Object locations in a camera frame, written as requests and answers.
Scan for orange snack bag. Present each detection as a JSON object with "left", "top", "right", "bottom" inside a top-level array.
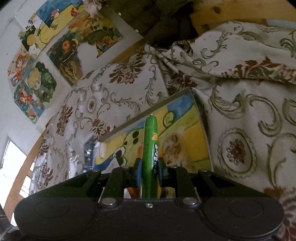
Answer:
[{"left": 127, "top": 187, "right": 140, "bottom": 199}]

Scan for green sausage stick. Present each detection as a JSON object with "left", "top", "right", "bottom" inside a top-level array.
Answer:
[{"left": 140, "top": 114, "right": 158, "bottom": 199}]

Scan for clear nut bar packet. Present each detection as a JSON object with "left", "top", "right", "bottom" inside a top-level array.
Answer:
[{"left": 162, "top": 133, "right": 189, "bottom": 168}]

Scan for navy blue stick sachet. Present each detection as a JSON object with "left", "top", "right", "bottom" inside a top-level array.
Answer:
[{"left": 84, "top": 137, "right": 95, "bottom": 169}]

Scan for grey tray with frog picture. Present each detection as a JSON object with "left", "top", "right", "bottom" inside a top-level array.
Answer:
[{"left": 94, "top": 88, "right": 212, "bottom": 173}]

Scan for floral satin bedspread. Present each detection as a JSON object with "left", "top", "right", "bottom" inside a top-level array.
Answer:
[{"left": 28, "top": 21, "right": 296, "bottom": 241}]

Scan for anime characters poster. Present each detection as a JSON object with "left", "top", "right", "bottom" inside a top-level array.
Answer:
[{"left": 8, "top": 46, "right": 57, "bottom": 123}]

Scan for sunflower painting poster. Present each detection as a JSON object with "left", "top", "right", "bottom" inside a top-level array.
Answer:
[{"left": 47, "top": 13, "right": 122, "bottom": 85}]

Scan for olive quilted jacket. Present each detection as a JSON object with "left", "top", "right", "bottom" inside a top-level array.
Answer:
[{"left": 105, "top": 1, "right": 199, "bottom": 49}]

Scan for pink crumpled cloth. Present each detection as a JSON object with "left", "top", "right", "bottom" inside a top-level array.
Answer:
[{"left": 83, "top": 0, "right": 105, "bottom": 19}]

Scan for yellow blue cartoon poster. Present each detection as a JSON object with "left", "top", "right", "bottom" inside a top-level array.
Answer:
[{"left": 18, "top": 0, "right": 84, "bottom": 57}]

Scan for wooden bed frame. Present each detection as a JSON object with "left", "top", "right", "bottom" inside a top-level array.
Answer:
[{"left": 3, "top": 0, "right": 296, "bottom": 223}]

